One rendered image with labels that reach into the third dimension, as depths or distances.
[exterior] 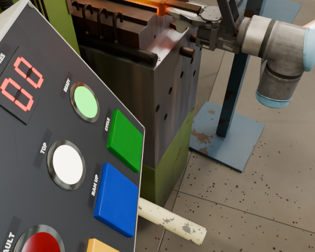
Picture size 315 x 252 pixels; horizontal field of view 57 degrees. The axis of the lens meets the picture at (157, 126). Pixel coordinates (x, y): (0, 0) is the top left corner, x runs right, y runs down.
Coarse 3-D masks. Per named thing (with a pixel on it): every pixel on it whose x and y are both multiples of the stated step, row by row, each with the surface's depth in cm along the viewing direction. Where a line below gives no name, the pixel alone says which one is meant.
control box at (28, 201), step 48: (0, 48) 30; (48, 48) 36; (0, 96) 27; (48, 96) 33; (96, 96) 42; (0, 144) 26; (48, 144) 31; (96, 144) 39; (0, 192) 25; (48, 192) 29; (96, 192) 36; (0, 240) 23
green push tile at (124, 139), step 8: (120, 112) 45; (112, 120) 44; (120, 120) 45; (128, 120) 47; (112, 128) 42; (120, 128) 44; (128, 128) 46; (112, 136) 41; (120, 136) 43; (128, 136) 45; (136, 136) 48; (112, 144) 41; (120, 144) 42; (128, 144) 44; (136, 144) 47; (112, 152) 41; (120, 152) 42; (128, 152) 44; (136, 152) 46; (128, 160) 43; (136, 160) 45; (136, 168) 44
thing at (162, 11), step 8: (136, 0) 78; (144, 0) 76; (152, 0) 76; (160, 0) 76; (168, 0) 75; (176, 0) 75; (160, 8) 75; (184, 8) 73; (192, 8) 72; (200, 8) 73
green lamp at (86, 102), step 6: (78, 90) 38; (84, 90) 39; (78, 96) 38; (84, 96) 39; (90, 96) 40; (78, 102) 38; (84, 102) 38; (90, 102) 40; (78, 108) 37; (84, 108) 38; (90, 108) 39; (96, 108) 41; (84, 114) 38; (90, 114) 39
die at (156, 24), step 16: (80, 0) 80; (96, 0) 80; (112, 0) 80; (128, 0) 78; (80, 16) 76; (96, 16) 76; (112, 16) 76; (128, 16) 74; (144, 16) 74; (160, 16) 79; (96, 32) 77; (112, 32) 74; (128, 32) 72; (144, 32) 73; (160, 32) 82; (144, 48) 77
